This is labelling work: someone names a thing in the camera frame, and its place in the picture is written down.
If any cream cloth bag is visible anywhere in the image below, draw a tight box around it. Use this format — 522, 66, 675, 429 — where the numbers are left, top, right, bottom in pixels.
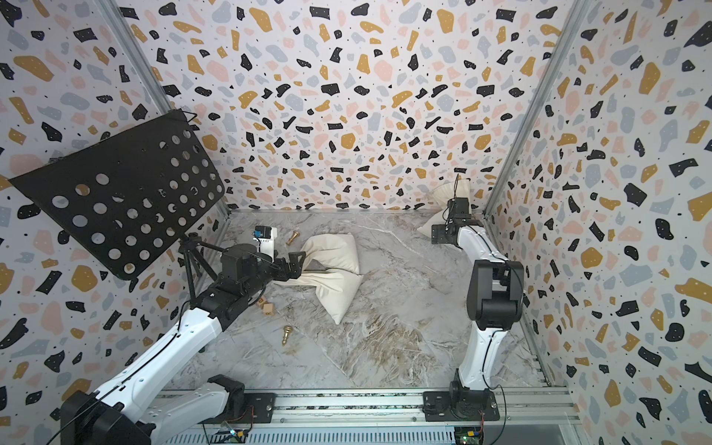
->
417, 177, 471, 238

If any gold chess piece near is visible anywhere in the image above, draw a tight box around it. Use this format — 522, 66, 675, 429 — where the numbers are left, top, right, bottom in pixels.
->
282, 326, 293, 346

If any aluminium corner post left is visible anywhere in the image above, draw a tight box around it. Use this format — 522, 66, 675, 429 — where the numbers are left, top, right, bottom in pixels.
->
96, 0, 172, 114

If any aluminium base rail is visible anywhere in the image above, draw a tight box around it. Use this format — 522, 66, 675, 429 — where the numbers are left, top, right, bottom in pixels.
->
110, 388, 580, 445

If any green circuit board left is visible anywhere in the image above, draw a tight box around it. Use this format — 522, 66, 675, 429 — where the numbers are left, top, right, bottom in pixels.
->
219, 426, 250, 444

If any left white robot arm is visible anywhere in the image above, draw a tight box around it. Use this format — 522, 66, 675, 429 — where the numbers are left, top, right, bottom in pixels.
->
54, 241, 307, 444

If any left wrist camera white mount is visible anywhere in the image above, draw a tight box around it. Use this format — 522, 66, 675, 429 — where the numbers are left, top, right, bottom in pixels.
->
253, 225, 277, 261

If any gold chess piece far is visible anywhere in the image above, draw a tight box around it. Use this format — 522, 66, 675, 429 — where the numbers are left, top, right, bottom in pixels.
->
286, 231, 300, 246

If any aluminium corner post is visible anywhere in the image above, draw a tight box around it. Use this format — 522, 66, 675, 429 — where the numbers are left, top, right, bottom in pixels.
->
483, 0, 591, 221
96, 0, 172, 114

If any aluminium corner post right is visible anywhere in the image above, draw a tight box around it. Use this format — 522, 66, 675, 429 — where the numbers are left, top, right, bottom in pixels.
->
483, 0, 591, 221

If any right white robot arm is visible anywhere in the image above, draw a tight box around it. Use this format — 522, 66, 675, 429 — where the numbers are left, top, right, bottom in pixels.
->
431, 198, 524, 390

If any cream soil bag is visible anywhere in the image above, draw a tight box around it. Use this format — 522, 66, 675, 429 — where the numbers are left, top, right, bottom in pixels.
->
276, 234, 363, 326

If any black perforated music stand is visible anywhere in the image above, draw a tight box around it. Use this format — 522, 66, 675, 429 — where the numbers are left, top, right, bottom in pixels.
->
10, 109, 225, 282

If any gold chess piece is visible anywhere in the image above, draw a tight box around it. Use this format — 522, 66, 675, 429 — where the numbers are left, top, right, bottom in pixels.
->
282, 326, 293, 346
286, 231, 300, 246

